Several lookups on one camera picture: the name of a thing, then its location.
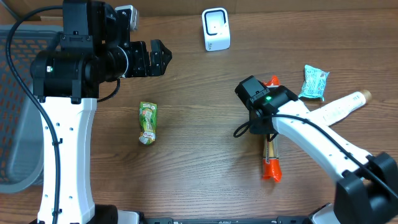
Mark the orange spaghetti packet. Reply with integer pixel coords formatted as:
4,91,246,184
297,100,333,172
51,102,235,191
261,75,283,183

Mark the white tube with gold cap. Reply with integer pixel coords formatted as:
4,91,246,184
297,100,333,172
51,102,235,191
310,90,372,126

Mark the green juice pouch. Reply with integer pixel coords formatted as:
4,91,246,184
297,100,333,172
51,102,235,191
139,101,157,145

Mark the teal snack packet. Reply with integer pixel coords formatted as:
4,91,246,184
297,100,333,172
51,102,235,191
298,65,329,101

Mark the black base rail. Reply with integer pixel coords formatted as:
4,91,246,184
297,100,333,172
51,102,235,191
136,203,336,224

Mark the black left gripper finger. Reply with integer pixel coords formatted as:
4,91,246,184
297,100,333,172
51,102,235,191
149,53,170,77
150,39,172,62

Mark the grey plastic basket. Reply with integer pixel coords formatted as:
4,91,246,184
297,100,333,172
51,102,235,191
1,25,62,194

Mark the white barcode scanner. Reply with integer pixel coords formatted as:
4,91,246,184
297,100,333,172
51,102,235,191
201,7,231,52

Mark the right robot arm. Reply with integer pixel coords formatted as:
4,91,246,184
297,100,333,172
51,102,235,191
233,76,397,223

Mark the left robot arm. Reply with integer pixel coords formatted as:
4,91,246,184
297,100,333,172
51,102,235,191
31,1,172,223

